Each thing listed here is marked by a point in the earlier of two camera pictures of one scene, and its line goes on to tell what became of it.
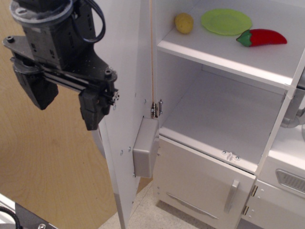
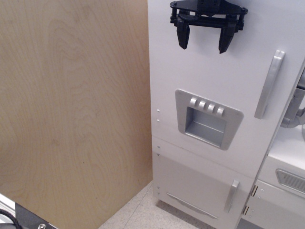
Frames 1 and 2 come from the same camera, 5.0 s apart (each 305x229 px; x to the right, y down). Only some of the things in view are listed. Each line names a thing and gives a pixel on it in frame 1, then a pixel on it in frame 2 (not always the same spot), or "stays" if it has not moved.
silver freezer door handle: (231, 197) stays
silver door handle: (97, 139) -> (269, 84)
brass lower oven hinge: (246, 209) stays
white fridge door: (126, 49) -> (227, 108)
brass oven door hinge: (254, 190) stays
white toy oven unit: (280, 203) stays
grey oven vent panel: (293, 181) stays
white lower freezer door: (215, 192) stays
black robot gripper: (58, 52) -> (208, 13)
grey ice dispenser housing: (145, 152) -> (207, 120)
